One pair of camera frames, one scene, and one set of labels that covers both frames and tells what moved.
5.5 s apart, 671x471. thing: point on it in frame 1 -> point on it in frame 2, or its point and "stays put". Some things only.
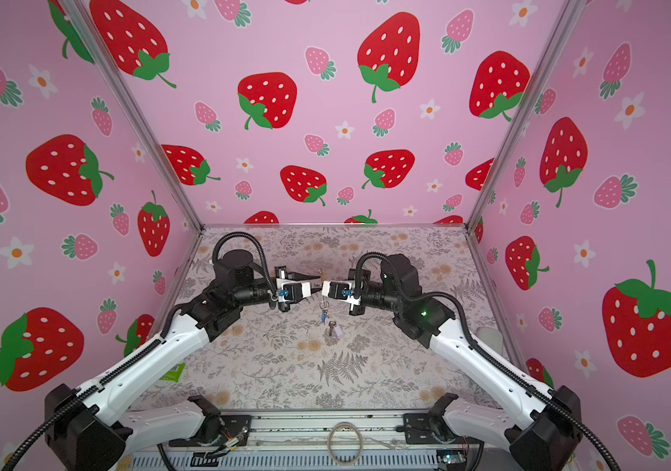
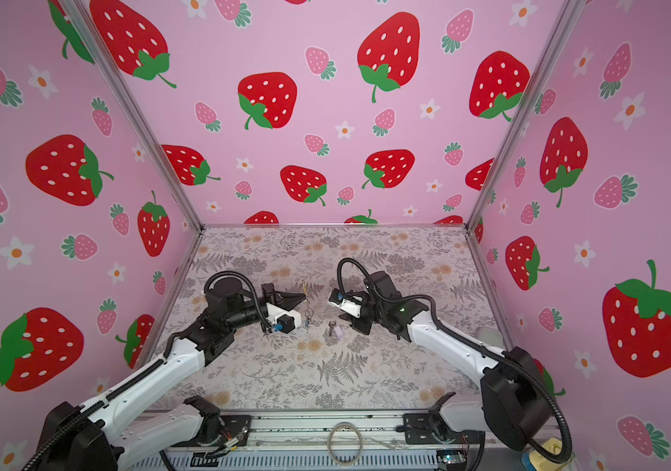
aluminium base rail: [331, 443] stays put
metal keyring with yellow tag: [324, 305] -> [308, 313]
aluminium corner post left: [91, 30] stays put
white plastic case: [493, 338] stays put
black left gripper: [292, 275] -> [274, 296]
